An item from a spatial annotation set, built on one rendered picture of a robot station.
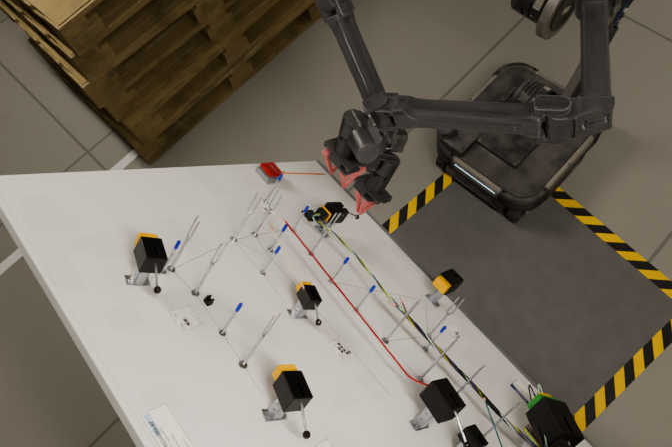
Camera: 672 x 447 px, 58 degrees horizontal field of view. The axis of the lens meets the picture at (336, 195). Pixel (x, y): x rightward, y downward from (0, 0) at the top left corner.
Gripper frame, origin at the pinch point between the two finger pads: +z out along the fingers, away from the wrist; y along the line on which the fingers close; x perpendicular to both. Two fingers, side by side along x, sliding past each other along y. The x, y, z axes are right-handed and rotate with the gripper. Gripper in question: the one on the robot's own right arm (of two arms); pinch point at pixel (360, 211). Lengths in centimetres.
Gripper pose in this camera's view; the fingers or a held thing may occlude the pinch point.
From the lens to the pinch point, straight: 169.6
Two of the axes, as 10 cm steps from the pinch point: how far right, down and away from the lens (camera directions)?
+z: -3.9, 7.3, 5.6
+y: 5.7, 6.7, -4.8
